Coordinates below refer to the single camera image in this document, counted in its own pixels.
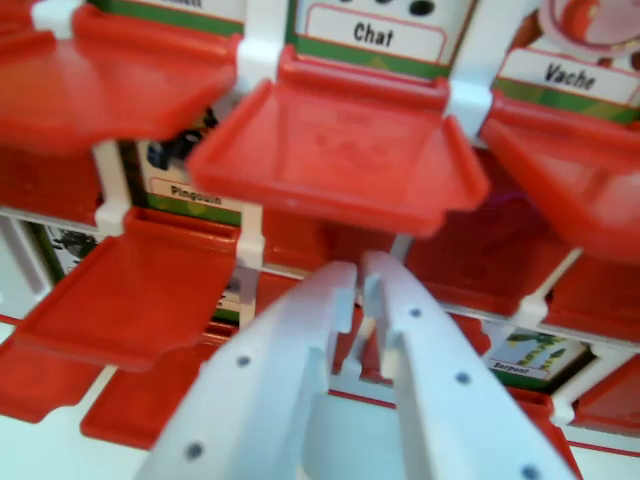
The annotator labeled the red flap of Rouge-gorge card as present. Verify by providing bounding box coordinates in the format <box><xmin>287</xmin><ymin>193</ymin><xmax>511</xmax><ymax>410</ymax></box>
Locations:
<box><xmin>260</xmin><ymin>207</ymin><xmax>402</xmax><ymax>275</ymax></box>

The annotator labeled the red flap of Pingouin card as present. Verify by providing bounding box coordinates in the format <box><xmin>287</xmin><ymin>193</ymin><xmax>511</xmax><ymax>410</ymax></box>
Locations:
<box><xmin>10</xmin><ymin>207</ymin><xmax>242</xmax><ymax>374</ymax></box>

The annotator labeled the red flap of Chat card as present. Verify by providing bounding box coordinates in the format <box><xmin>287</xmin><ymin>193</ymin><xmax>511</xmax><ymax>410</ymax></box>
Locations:
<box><xmin>185</xmin><ymin>45</ymin><xmax>492</xmax><ymax>240</ymax></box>

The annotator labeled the red flap of Vache card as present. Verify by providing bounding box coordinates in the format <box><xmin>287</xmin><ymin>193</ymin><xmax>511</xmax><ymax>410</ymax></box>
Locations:
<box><xmin>478</xmin><ymin>90</ymin><xmax>640</xmax><ymax>264</ymax></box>

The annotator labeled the red flap of Chien card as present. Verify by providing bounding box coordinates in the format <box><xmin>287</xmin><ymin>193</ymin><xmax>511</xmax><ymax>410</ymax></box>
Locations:
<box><xmin>0</xmin><ymin>3</ymin><xmax>244</xmax><ymax>154</ymax></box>

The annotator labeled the Serpent picture card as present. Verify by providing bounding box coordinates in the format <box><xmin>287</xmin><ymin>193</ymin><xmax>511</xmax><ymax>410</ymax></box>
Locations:
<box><xmin>481</xmin><ymin>327</ymin><xmax>597</xmax><ymax>392</ymax></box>

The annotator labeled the Pingouin picture card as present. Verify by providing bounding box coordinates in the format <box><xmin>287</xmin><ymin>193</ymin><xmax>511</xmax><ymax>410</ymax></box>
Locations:
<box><xmin>121</xmin><ymin>105</ymin><xmax>245</xmax><ymax>227</ymax></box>

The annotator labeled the red and white game board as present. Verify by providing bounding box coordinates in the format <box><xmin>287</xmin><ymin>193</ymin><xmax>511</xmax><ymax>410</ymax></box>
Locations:
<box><xmin>0</xmin><ymin>0</ymin><xmax>640</xmax><ymax>480</ymax></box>

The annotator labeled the Vache picture card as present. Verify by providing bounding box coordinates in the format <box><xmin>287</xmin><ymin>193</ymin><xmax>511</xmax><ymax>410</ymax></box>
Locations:
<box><xmin>492</xmin><ymin>0</ymin><xmax>640</xmax><ymax>125</ymax></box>

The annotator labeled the Chat picture card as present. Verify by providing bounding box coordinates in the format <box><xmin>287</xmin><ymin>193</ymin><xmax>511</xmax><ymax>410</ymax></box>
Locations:
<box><xmin>285</xmin><ymin>0</ymin><xmax>477</xmax><ymax>80</ymax></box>

